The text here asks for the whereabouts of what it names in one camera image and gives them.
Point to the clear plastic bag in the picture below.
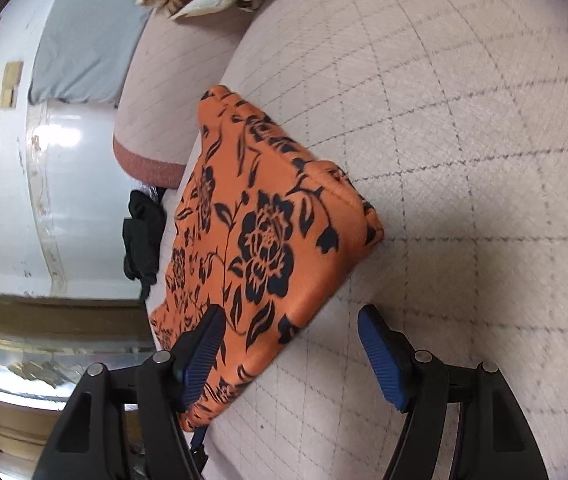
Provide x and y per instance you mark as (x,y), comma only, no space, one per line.
(153,194)

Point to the beige wall switch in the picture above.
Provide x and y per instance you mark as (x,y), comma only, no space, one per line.
(9,97)
(13,75)

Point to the black garment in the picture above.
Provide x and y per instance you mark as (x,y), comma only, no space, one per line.
(141,240)

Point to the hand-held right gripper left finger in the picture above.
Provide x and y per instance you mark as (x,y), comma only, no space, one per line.
(201,360)

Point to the orange black floral dress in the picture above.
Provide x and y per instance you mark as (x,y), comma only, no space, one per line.
(264,210)

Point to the pink quilted mattress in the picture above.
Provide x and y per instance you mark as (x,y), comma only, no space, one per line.
(439,160)

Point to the grey pillow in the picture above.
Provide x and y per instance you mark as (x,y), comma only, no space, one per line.
(89,35)

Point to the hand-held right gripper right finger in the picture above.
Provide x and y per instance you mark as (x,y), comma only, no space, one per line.
(381,360)

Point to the brown wooden glass door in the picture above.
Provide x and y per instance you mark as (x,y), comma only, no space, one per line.
(39,320)

